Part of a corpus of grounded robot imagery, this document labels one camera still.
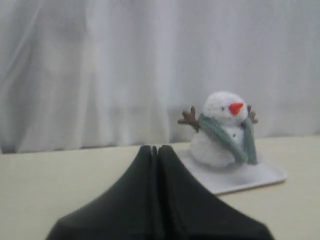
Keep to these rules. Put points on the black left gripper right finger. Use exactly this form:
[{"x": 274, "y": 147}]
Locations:
[{"x": 191, "y": 212}]

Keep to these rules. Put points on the green fluffy scarf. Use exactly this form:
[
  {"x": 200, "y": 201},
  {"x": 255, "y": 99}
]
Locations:
[{"x": 242, "y": 154}]

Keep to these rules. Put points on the white backdrop curtain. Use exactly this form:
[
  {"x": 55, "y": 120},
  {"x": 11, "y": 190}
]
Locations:
[{"x": 93, "y": 73}]

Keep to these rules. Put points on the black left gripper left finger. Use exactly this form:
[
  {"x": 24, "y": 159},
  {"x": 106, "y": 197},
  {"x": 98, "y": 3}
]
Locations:
[{"x": 123, "y": 212}]

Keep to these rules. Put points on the white plush snowman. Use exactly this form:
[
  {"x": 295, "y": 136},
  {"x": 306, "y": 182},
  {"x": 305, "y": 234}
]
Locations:
[{"x": 228, "y": 108}]

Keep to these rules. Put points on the white plastic tray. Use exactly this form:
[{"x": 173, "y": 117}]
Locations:
[{"x": 230, "y": 180}]

